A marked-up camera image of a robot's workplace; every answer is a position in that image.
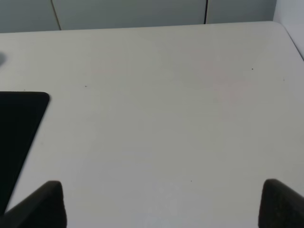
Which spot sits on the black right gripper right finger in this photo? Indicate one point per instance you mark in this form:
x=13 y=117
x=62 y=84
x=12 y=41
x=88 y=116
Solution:
x=280 y=206

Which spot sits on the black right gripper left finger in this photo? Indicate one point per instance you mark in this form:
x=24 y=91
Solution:
x=44 y=208

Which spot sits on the black mouse pad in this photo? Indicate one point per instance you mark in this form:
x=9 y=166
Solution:
x=20 y=117

